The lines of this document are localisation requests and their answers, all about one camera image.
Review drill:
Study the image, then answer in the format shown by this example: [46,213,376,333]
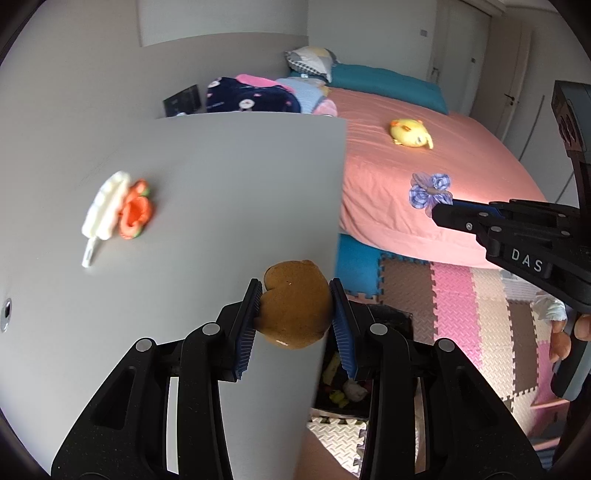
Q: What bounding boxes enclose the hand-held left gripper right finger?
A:
[329,278,541,480]

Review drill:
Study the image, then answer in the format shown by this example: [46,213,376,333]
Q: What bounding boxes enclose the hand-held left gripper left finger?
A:
[51,278,264,480]

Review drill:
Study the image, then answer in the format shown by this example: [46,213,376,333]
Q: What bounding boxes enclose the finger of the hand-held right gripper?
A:
[455,198,514,220]
[433,202,498,245]

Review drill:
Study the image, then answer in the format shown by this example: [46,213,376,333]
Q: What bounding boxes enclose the blue plaid hair bow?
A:
[409,172,454,217]

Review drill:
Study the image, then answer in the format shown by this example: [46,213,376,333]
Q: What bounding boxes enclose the black bin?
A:
[309,302,416,418]

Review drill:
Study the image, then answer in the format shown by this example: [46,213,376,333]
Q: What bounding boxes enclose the brown bread toy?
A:
[255,259,332,352]

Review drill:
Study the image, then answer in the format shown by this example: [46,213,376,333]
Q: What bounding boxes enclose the pale ribbed floor mat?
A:
[501,271,543,303]

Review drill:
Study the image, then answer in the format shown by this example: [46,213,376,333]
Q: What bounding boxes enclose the doll in white clothes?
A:
[531,295,573,363]

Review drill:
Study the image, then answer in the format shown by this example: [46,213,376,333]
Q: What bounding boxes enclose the bed with pink sheet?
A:
[330,85,555,278]

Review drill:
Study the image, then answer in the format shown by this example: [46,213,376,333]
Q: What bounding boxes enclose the colourful foam puzzle mat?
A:
[307,233,578,480]

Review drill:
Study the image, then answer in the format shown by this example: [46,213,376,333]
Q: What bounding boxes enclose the yellow chick plush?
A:
[389,119,435,150]

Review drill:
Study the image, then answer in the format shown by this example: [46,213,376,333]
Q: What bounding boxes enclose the person's leg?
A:
[300,434,356,480]

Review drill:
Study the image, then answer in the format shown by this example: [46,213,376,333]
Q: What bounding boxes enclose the white room door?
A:
[471,18,532,144]

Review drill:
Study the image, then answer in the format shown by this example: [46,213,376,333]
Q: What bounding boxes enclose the teal pillow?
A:
[329,64,450,115]

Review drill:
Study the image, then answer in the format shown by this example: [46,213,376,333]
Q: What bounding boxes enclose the white wardrobe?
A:
[427,0,492,116]

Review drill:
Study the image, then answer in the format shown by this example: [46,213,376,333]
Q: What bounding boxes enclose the orange flower toy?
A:
[117,179,154,240]

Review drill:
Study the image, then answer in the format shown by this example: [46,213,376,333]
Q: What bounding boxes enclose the white ice cream toy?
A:
[82,171,131,268]

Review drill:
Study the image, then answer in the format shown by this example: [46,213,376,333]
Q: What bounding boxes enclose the light blue knitted blanket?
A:
[276,78,331,114]

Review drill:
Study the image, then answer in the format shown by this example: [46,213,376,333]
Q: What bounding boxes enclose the checked patchwork pillow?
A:
[284,46,340,84]

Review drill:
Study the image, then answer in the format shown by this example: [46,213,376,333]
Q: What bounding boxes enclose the navy printed blanket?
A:
[205,76,302,114]

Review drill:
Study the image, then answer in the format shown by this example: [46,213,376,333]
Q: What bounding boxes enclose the pink folded cloth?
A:
[235,74,287,88]

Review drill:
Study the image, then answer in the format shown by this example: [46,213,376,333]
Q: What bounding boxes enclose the black wall socket panel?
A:
[163,84,201,117]

